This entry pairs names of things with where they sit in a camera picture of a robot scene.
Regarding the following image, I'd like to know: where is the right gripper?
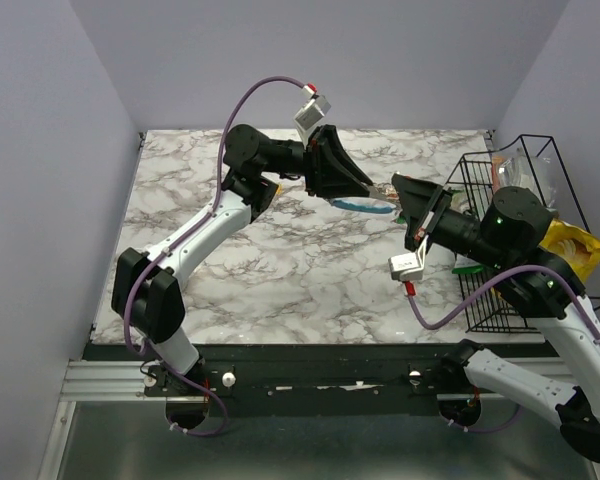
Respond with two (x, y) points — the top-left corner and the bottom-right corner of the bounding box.
(391, 172), (511, 271)

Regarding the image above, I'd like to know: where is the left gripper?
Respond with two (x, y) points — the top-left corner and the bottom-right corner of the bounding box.
(258, 123), (372, 198)

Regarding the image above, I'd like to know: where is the blue key tag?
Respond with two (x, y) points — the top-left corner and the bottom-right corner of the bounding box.
(328, 197), (395, 215)

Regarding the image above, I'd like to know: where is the grey curved keyring holder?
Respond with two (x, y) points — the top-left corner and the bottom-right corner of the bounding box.
(368, 183), (400, 209)

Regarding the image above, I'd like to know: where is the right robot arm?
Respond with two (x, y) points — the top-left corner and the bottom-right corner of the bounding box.
(391, 174), (600, 464)

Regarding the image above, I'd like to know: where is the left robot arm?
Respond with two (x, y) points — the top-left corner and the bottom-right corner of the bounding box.
(111, 124), (375, 395)

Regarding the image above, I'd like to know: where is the green snack packet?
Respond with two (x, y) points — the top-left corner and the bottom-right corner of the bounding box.
(452, 254), (484, 275)

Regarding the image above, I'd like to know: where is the clear snack packet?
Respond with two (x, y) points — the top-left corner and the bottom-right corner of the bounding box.
(491, 148), (557, 207)

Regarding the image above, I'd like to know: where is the yellow chips bag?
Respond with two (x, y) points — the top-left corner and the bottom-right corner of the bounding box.
(540, 219), (600, 283)

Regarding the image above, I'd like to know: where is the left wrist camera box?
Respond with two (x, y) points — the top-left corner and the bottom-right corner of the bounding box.
(294, 95), (331, 145)

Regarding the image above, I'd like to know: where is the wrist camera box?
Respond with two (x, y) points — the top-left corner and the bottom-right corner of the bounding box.
(294, 95), (331, 145)
(388, 238), (428, 282)

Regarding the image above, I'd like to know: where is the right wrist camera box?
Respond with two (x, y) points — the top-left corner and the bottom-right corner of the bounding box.
(388, 238), (428, 282)

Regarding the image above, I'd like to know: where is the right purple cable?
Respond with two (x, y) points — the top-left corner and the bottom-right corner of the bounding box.
(404, 264), (600, 434)

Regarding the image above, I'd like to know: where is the purple cable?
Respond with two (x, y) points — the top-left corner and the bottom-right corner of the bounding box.
(123, 75), (319, 437)
(404, 264), (600, 434)

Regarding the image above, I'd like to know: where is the black wire basket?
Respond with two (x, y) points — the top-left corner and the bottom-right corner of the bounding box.
(432, 135), (600, 333)

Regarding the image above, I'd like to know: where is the black mounting rail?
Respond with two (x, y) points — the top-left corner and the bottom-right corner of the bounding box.
(82, 339), (526, 417)

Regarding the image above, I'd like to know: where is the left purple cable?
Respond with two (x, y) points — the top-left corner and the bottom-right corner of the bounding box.
(123, 75), (319, 437)

